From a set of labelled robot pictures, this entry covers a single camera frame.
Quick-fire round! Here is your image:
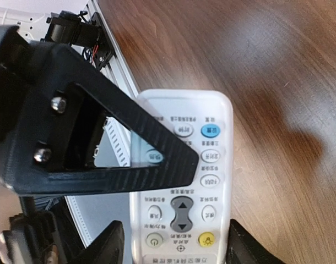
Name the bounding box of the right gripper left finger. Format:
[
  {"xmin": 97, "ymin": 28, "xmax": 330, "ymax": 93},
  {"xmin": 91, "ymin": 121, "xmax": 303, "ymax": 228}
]
[{"xmin": 0, "ymin": 25, "xmax": 199, "ymax": 196}]

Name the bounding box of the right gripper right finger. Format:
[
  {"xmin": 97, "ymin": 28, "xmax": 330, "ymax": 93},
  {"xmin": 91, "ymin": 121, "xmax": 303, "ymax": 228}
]
[{"xmin": 96, "ymin": 219, "xmax": 283, "ymax": 263}]

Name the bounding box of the white remote control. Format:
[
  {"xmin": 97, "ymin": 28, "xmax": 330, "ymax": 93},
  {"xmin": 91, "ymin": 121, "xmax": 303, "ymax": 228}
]
[{"xmin": 130, "ymin": 89, "xmax": 234, "ymax": 263}]

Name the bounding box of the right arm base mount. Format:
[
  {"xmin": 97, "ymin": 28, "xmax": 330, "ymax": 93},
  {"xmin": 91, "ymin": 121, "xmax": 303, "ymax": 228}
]
[{"xmin": 41, "ymin": 10, "xmax": 115, "ymax": 70}]

